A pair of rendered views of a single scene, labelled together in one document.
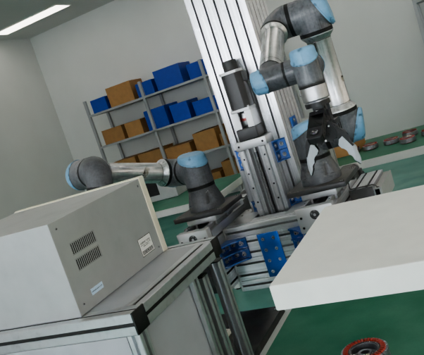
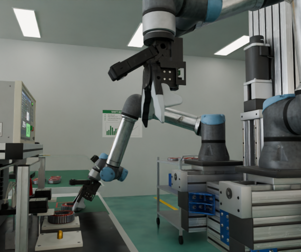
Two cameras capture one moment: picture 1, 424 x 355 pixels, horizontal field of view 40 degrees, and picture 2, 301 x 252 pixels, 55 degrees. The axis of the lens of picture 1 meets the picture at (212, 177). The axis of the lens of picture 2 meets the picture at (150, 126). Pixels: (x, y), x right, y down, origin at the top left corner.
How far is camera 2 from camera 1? 1.48 m
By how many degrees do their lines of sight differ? 50
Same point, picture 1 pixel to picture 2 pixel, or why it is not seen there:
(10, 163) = not seen: hidden behind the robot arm
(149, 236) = (0, 125)
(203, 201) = (203, 153)
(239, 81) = (254, 55)
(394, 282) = not seen: outside the picture
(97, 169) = (129, 101)
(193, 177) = (203, 131)
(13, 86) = not seen: hidden behind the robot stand
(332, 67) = not seen: outside the picture
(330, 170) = (284, 158)
